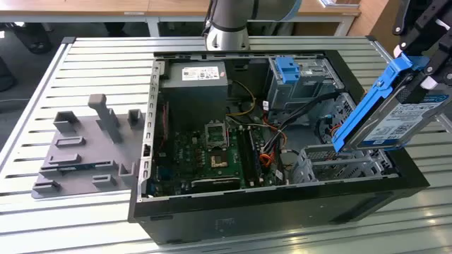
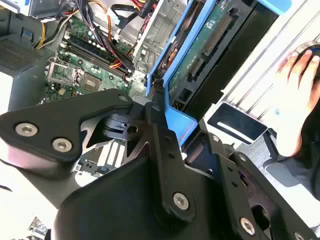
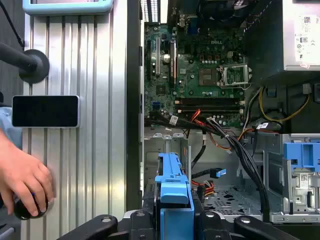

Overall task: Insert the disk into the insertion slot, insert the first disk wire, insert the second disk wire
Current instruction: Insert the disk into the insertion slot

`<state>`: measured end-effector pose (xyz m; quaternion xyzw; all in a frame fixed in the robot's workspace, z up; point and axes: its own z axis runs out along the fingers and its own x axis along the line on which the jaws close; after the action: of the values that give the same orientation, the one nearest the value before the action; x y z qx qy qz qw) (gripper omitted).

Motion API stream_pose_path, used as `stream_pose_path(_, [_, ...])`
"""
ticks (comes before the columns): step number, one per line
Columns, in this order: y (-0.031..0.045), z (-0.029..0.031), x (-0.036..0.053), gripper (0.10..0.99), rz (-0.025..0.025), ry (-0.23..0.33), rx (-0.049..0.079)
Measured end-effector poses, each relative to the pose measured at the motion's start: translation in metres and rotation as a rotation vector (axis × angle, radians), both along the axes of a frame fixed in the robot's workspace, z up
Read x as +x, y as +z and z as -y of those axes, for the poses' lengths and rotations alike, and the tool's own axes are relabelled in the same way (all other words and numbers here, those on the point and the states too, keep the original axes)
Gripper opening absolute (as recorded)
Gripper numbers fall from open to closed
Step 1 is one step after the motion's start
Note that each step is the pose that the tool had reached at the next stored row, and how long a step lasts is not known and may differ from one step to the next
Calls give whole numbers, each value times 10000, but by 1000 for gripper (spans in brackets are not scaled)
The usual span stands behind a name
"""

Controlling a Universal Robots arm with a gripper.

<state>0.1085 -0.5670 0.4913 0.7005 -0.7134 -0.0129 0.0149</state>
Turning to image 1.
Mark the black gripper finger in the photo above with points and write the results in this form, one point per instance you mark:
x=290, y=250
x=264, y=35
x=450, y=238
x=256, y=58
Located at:
x=422, y=26
x=438, y=66

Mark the hard disk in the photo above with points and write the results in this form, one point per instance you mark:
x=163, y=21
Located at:
x=388, y=124

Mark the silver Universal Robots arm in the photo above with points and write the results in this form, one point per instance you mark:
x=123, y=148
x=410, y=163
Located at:
x=230, y=31

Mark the metal disk bay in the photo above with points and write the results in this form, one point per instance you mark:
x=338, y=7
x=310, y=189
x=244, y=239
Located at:
x=339, y=162

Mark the black RAM slot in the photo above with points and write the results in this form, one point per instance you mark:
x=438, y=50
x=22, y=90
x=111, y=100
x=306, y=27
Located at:
x=246, y=156
x=242, y=156
x=251, y=156
x=255, y=156

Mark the grey metal drive cage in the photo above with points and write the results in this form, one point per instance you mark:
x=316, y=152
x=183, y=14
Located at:
x=307, y=87

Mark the blue plastic drive latch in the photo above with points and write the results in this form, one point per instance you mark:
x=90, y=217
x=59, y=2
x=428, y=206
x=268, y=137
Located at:
x=287, y=70

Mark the grey power supply unit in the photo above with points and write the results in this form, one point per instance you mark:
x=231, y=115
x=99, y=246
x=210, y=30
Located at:
x=198, y=92

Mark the CPU socket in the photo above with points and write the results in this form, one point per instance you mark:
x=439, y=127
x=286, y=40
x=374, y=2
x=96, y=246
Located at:
x=219, y=160

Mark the black graphics card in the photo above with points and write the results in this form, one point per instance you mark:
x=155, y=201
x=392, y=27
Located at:
x=215, y=183

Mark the black PC case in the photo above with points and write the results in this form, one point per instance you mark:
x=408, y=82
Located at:
x=247, y=217

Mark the green motherboard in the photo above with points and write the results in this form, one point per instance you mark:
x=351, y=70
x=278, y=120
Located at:
x=187, y=156

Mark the grey parts rack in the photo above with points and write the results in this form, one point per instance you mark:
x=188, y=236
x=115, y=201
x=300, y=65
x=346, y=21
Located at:
x=88, y=148

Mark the green RAM stick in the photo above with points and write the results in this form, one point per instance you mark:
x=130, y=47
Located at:
x=76, y=167

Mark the wooden desk grey frame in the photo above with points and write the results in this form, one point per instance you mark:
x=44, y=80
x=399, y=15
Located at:
x=106, y=6

